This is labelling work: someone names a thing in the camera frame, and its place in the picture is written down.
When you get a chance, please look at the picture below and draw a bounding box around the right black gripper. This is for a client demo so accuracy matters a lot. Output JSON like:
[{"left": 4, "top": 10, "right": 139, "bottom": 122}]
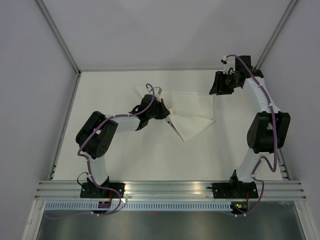
[{"left": 209, "top": 71, "right": 240, "bottom": 96}]

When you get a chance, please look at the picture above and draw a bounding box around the white cloth napkin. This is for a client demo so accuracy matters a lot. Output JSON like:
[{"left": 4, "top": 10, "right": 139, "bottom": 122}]
[{"left": 133, "top": 86, "right": 216, "bottom": 144}]

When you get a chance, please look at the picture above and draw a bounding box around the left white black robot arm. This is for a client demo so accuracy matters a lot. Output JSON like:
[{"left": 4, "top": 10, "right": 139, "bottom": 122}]
[{"left": 75, "top": 94, "right": 170, "bottom": 198}]

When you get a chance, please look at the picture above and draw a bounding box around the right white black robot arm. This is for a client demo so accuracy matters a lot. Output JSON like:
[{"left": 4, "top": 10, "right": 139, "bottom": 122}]
[{"left": 209, "top": 54, "right": 291, "bottom": 198}]

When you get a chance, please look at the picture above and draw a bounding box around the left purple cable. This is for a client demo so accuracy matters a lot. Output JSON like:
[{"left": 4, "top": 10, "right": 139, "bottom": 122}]
[{"left": 43, "top": 83, "right": 161, "bottom": 221}]

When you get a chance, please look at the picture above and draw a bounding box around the purple cable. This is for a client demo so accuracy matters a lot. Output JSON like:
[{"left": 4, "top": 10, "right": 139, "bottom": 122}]
[
  {"left": 224, "top": 54, "right": 280, "bottom": 172},
  {"left": 43, "top": 83, "right": 161, "bottom": 221}
]

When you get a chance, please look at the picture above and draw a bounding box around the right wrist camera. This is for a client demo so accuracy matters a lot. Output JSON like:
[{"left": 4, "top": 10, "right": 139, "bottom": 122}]
[{"left": 221, "top": 56, "right": 236, "bottom": 75}]

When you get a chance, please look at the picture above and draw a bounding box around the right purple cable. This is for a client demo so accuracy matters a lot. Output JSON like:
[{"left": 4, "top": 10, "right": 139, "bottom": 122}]
[{"left": 224, "top": 54, "right": 280, "bottom": 172}]

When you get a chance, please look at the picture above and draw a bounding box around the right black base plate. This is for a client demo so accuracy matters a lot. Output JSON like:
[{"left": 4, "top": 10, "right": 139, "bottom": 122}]
[{"left": 207, "top": 181, "right": 259, "bottom": 200}]

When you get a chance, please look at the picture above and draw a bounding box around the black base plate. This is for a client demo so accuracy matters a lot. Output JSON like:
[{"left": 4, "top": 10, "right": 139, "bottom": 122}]
[
  {"left": 207, "top": 181, "right": 259, "bottom": 200},
  {"left": 80, "top": 182, "right": 125, "bottom": 199}
]

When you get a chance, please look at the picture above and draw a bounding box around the right aluminium frame post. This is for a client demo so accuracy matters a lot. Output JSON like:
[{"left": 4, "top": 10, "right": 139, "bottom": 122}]
[{"left": 254, "top": 0, "right": 300, "bottom": 69}]

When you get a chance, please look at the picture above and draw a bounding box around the aluminium frame post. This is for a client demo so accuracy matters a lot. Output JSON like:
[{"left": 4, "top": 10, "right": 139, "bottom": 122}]
[
  {"left": 254, "top": 0, "right": 300, "bottom": 69},
  {"left": 34, "top": 0, "right": 81, "bottom": 76}
]

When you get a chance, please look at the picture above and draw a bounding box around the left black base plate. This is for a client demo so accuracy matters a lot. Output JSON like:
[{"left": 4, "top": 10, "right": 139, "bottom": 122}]
[{"left": 80, "top": 182, "right": 125, "bottom": 199}]

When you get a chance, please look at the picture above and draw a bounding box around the aluminium mounting rail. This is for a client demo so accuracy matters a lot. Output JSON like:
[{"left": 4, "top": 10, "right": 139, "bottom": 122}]
[{"left": 33, "top": 180, "right": 307, "bottom": 202}]

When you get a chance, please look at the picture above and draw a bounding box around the white slotted cable duct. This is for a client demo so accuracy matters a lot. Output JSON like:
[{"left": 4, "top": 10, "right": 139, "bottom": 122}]
[{"left": 45, "top": 200, "right": 232, "bottom": 212}]

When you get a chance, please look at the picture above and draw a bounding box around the left aluminium frame post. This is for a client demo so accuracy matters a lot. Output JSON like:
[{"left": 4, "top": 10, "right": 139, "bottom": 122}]
[{"left": 34, "top": 0, "right": 81, "bottom": 76}]

